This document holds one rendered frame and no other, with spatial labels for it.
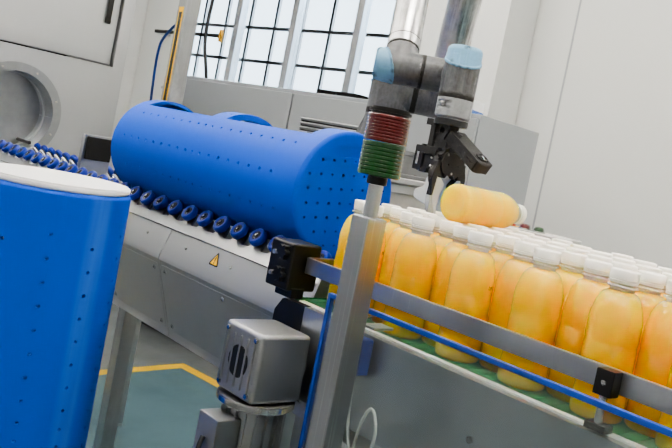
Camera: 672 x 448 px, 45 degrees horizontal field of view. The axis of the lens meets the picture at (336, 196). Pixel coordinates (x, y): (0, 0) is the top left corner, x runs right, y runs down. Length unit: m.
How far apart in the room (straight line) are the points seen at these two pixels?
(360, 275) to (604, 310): 0.34
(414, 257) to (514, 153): 2.30
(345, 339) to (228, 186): 0.77
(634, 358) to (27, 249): 0.98
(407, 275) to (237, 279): 0.57
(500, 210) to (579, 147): 3.01
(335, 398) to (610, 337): 0.39
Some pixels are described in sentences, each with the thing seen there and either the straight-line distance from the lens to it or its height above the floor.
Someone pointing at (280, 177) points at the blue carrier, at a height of 1.11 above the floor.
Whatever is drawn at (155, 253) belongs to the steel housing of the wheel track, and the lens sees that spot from 2.13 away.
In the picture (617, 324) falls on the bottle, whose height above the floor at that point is 1.03.
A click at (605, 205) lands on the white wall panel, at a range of 4.43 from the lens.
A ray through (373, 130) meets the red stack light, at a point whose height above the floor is 1.22.
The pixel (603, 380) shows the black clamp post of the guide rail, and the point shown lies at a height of 0.96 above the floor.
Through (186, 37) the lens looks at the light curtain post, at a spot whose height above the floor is 1.49.
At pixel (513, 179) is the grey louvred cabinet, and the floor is 1.22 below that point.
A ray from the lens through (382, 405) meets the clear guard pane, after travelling 1.29.
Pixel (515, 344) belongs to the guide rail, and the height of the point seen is 0.96.
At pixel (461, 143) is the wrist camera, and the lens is 1.66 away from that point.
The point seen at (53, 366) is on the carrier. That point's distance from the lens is 1.55.
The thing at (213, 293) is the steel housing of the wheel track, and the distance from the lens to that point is 1.90.
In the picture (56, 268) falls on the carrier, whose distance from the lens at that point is 1.50.
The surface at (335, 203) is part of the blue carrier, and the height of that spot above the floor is 1.07.
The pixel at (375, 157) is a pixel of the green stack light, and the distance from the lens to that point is 1.16.
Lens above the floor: 1.18
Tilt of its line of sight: 3 degrees down
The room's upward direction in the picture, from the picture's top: 11 degrees clockwise
